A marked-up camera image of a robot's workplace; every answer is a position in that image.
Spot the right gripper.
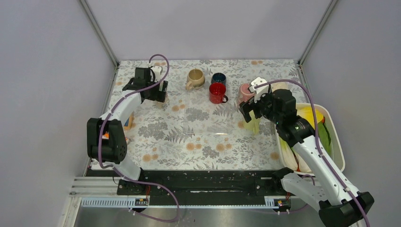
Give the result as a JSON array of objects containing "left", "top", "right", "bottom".
[{"left": 238, "top": 88, "right": 282, "bottom": 124}]

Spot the pink ghost mug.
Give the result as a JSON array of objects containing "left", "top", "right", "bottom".
[{"left": 237, "top": 83, "right": 255, "bottom": 106}]

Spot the light green mug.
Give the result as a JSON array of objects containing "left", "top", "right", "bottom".
[{"left": 242, "top": 113, "right": 261, "bottom": 135}]

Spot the red mug black handle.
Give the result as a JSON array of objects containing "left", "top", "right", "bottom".
[{"left": 209, "top": 83, "right": 228, "bottom": 104}]

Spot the blue ribbed mug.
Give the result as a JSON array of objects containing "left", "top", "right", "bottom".
[{"left": 211, "top": 72, "right": 227, "bottom": 86}]

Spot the beige round mug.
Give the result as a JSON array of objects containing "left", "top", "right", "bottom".
[{"left": 185, "top": 69, "right": 205, "bottom": 91}]

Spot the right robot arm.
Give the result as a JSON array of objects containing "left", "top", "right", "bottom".
[{"left": 239, "top": 89, "right": 374, "bottom": 227}]

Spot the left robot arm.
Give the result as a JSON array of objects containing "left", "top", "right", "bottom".
[{"left": 87, "top": 66, "right": 168, "bottom": 194}]

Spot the clear plastic tray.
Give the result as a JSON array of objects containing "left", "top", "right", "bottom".
[{"left": 183, "top": 80, "right": 235, "bottom": 134}]

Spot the floral tablecloth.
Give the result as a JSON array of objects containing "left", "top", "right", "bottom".
[{"left": 91, "top": 59, "right": 309, "bottom": 171}]

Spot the yellow sponge blue label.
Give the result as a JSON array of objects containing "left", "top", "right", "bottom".
[{"left": 123, "top": 113, "right": 134, "bottom": 131}]

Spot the toy yellow vegetable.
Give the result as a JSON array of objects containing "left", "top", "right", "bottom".
[{"left": 297, "top": 106, "right": 325, "bottom": 129}]

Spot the toy white leek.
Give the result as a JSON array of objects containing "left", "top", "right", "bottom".
[{"left": 279, "top": 138, "right": 312, "bottom": 173}]

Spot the orange small package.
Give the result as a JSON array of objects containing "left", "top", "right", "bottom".
[{"left": 102, "top": 132, "right": 109, "bottom": 140}]

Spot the toy green bok choy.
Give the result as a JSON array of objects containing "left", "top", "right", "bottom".
[{"left": 318, "top": 122, "right": 331, "bottom": 156}]

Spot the white plastic basket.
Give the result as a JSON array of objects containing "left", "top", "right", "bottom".
[{"left": 276, "top": 103, "right": 345, "bottom": 176}]

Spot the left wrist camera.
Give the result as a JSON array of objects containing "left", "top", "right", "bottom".
[{"left": 148, "top": 65, "right": 163, "bottom": 82}]

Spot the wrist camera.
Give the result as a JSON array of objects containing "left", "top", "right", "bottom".
[
  {"left": 248, "top": 77, "right": 271, "bottom": 103},
  {"left": 148, "top": 65, "right": 163, "bottom": 82}
]

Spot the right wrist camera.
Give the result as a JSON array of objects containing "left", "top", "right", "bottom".
[{"left": 248, "top": 77, "right": 271, "bottom": 103}]

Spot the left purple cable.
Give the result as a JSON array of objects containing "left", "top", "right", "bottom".
[{"left": 97, "top": 54, "right": 181, "bottom": 224}]

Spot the purple cable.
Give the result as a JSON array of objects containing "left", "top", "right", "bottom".
[
  {"left": 97, "top": 54, "right": 181, "bottom": 224},
  {"left": 254, "top": 79, "right": 372, "bottom": 227}
]

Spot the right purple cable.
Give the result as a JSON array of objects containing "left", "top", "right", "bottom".
[{"left": 254, "top": 79, "right": 372, "bottom": 227}]

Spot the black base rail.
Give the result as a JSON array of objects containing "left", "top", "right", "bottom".
[{"left": 86, "top": 168, "right": 298, "bottom": 208}]

